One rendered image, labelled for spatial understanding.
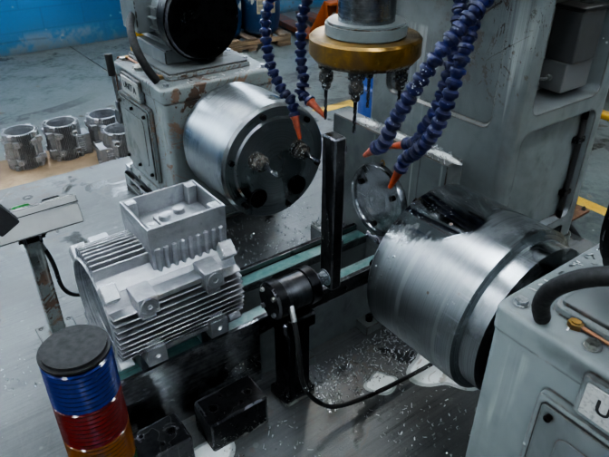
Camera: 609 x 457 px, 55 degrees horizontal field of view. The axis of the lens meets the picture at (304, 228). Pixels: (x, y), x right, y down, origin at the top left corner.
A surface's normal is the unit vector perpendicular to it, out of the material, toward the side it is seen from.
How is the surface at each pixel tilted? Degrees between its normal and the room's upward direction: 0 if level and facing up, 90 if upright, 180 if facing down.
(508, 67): 90
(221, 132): 50
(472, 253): 32
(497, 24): 90
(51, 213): 62
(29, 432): 0
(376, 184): 90
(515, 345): 89
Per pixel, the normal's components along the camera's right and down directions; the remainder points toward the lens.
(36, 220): 0.51, -0.03
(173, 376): 0.59, 0.43
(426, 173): -0.81, 0.31
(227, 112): -0.43, -0.56
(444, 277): -0.65, -0.24
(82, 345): 0.00, -0.85
